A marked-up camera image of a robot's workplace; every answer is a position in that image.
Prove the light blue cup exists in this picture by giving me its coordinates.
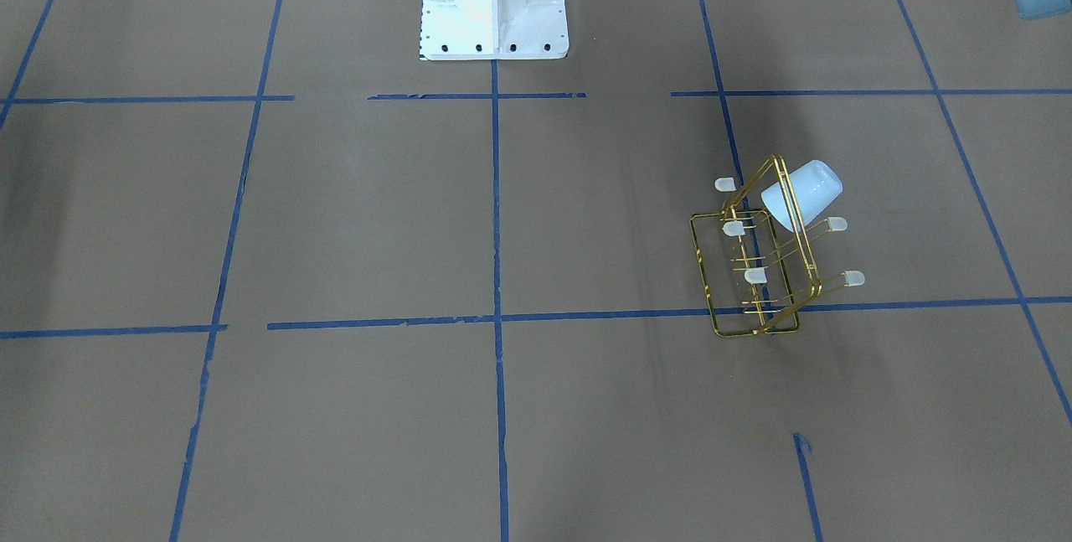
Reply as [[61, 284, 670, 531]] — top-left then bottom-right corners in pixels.
[[760, 160, 843, 232]]

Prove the gold wire cup holder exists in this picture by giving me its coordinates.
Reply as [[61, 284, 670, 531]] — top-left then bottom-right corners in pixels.
[[688, 155, 868, 338]]

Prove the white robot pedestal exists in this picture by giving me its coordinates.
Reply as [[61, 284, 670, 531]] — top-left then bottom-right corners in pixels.
[[419, 0, 570, 61]]

